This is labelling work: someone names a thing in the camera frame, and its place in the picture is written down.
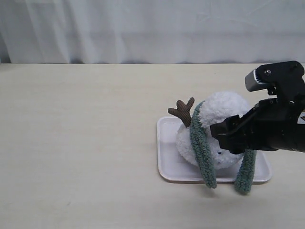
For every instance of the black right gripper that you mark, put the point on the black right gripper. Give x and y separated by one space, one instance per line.
270 126

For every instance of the white plush snowman toy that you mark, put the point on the white plush snowman toy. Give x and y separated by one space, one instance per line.
214 109

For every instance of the green knitted scarf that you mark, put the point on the green knitted scarf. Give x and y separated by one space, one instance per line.
244 178

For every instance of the white square tray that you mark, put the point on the white square tray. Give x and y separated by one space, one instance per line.
174 168

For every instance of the white curtain backdrop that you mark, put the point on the white curtain backdrop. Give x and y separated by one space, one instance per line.
151 31

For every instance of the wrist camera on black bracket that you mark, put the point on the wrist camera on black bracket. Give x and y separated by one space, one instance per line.
282 79

